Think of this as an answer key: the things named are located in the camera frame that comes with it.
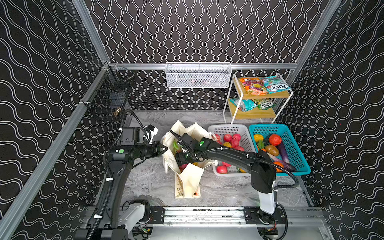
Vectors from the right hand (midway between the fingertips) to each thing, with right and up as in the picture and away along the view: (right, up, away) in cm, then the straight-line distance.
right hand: (181, 161), depth 83 cm
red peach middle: (+33, +9, +12) cm, 36 cm away
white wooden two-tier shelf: (+50, +39, +20) cm, 67 cm away
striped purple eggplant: (+62, -4, +4) cm, 62 cm away
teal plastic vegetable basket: (+67, +1, +4) cm, 67 cm away
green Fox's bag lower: (+54, +34, +16) cm, 66 cm away
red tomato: (+58, +11, +11) cm, 60 cm away
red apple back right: (+35, +13, +17) cm, 41 cm away
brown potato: (+55, +5, +9) cm, 56 cm away
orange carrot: (+50, +7, +13) cm, 53 cm away
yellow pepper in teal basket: (+50, +12, +16) cm, 54 cm away
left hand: (-5, +9, -13) cm, 17 cm away
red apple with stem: (+35, +6, +12) cm, 37 cm away
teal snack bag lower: (+41, +34, +16) cm, 56 cm away
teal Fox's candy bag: (+52, +43, 0) cm, 67 cm away
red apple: (+23, -5, +2) cm, 23 cm away
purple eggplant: (+63, +1, +9) cm, 64 cm away
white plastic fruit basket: (+40, +10, +12) cm, 42 cm away
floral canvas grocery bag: (+4, -3, -17) cm, 18 cm away
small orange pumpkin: (+57, -3, +4) cm, 57 cm away
